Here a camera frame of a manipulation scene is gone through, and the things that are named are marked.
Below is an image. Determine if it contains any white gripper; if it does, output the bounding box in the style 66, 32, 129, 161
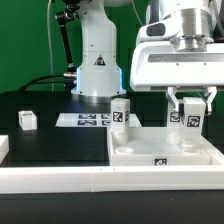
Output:
130, 43, 224, 115

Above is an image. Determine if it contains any white square table top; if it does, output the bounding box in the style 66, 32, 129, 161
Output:
107, 127, 212, 166

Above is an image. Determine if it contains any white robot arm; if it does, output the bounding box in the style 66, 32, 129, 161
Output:
73, 0, 224, 112

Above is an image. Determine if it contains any white U-shaped fence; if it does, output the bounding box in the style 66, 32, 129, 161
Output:
0, 134, 224, 195

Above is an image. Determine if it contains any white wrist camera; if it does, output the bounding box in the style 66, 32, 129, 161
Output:
136, 22, 175, 42

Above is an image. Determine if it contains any thin grey cable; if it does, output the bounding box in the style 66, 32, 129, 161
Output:
130, 0, 148, 26

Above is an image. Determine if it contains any white marker base plate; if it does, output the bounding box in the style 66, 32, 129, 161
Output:
56, 113, 141, 127

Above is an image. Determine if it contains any black cable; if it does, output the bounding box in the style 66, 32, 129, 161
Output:
18, 73, 68, 93

